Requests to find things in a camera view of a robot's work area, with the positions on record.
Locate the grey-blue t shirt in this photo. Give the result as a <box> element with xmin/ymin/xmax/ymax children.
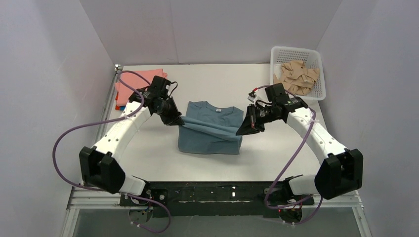
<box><xmin>178</xmin><ymin>101</ymin><xmax>244</xmax><ymax>155</ymax></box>

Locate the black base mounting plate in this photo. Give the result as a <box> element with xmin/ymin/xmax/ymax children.
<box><xmin>120</xmin><ymin>181</ymin><xmax>314</xmax><ymax>218</ymax></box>

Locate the aluminium left side rail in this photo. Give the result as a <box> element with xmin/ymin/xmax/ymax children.
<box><xmin>93</xmin><ymin>64</ymin><xmax>123</xmax><ymax>143</ymax></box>

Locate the aluminium front frame rail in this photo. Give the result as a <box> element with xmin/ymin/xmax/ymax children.
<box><xmin>60</xmin><ymin>188</ymin><xmax>372</xmax><ymax>237</ymax></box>

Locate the beige crumpled t shirt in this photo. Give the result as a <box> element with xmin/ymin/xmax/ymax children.
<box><xmin>272</xmin><ymin>60</ymin><xmax>320</xmax><ymax>96</ymax></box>

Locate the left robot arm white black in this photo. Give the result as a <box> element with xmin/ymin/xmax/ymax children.
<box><xmin>79</xmin><ymin>76</ymin><xmax>184</xmax><ymax>196</ymax></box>

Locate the orange folded t shirt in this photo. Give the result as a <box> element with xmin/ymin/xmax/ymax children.
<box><xmin>115</xmin><ymin>92</ymin><xmax>120</xmax><ymax>111</ymax></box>

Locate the white plastic basket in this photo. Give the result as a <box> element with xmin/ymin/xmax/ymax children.
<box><xmin>270</xmin><ymin>46</ymin><xmax>326</xmax><ymax>101</ymax></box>

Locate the pink folded t shirt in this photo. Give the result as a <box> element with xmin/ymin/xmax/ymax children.
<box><xmin>115</xmin><ymin>69</ymin><xmax>168</xmax><ymax>106</ymax></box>

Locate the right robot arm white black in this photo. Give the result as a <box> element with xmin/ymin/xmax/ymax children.
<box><xmin>236</xmin><ymin>83</ymin><xmax>363</xmax><ymax>207</ymax></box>

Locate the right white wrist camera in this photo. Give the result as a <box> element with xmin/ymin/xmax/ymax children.
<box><xmin>248</xmin><ymin>90</ymin><xmax>263</xmax><ymax>104</ymax></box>

